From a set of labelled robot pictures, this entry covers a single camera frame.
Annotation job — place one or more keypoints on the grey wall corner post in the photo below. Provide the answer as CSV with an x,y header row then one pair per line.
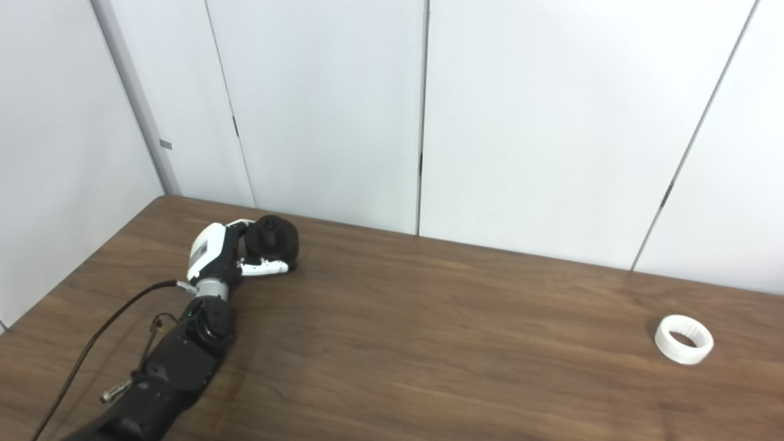
x,y
135,98

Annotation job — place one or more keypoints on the round black part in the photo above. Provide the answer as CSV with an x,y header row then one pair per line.
x,y
275,242

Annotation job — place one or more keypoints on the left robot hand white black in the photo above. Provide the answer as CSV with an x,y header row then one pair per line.
x,y
208,251

